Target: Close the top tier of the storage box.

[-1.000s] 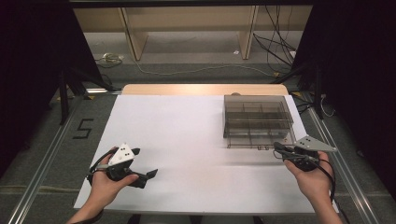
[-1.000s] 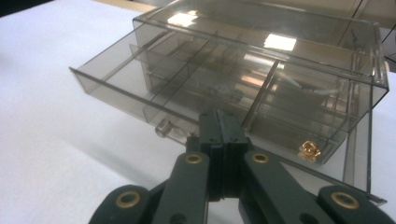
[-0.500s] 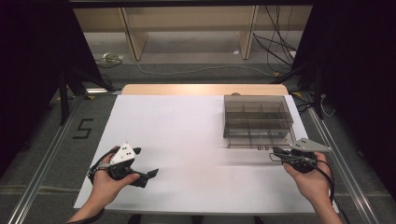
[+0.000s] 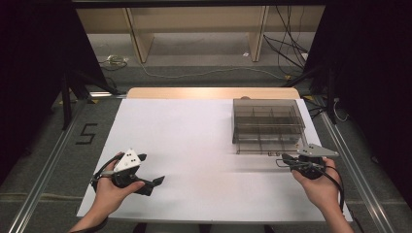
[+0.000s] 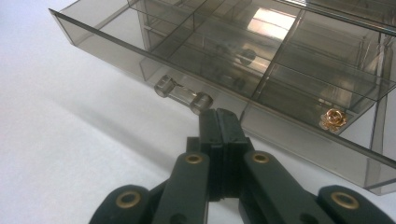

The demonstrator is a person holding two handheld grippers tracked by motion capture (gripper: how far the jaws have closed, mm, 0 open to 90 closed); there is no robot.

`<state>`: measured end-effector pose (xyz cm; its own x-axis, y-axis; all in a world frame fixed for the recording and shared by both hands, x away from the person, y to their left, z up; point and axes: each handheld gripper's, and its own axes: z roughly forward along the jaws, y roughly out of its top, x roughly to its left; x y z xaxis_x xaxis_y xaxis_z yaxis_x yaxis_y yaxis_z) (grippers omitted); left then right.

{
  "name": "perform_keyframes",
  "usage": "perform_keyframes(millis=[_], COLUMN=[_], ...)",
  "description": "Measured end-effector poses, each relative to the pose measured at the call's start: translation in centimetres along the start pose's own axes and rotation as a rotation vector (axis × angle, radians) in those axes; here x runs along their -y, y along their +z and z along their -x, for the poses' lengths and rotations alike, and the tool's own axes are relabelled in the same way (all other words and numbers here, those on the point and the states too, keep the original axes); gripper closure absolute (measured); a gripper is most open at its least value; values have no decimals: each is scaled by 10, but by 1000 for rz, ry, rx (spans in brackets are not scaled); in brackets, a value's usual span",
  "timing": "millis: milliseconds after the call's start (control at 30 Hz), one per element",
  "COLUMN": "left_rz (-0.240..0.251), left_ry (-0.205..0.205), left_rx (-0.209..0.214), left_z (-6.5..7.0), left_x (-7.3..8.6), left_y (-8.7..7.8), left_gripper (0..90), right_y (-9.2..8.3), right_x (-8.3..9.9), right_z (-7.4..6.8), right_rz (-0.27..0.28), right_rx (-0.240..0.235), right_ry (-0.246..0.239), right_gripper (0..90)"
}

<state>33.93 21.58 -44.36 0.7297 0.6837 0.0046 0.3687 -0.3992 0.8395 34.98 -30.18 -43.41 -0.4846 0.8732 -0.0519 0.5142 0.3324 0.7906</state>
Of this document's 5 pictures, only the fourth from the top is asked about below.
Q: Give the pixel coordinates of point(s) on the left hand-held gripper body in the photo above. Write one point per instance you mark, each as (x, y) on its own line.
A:
(129, 161)

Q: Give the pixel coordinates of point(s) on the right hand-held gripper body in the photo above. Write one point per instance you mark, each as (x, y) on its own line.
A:
(312, 168)

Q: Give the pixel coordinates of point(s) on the smoky transparent compartment storage box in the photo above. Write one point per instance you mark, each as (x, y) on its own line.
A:
(267, 123)

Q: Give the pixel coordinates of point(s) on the person's right hand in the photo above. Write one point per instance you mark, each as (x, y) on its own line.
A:
(324, 194)

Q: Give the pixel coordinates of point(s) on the person's left hand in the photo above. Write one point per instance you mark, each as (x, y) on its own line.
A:
(107, 194)

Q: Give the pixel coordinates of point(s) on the white board sheet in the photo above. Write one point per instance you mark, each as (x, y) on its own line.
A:
(181, 136)

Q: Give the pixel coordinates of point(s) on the black tripod stand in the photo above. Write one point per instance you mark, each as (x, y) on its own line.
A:
(66, 103)
(330, 97)

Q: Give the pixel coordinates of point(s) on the light wooden table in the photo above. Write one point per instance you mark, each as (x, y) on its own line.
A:
(194, 93)

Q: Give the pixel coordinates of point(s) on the black curtain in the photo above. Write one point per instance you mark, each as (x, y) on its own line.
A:
(372, 81)
(32, 64)

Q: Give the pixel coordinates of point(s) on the small white paper scrap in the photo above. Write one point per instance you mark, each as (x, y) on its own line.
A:
(246, 54)

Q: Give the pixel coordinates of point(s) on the light wooden desk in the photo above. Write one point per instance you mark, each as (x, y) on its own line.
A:
(194, 19)

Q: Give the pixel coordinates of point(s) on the aluminium floor rail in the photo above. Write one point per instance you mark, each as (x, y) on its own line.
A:
(45, 174)
(359, 181)

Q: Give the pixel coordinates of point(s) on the short aluminium rail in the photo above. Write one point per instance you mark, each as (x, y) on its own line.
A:
(107, 94)

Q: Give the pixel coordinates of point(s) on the black frame bar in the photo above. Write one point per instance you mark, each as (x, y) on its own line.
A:
(194, 3)

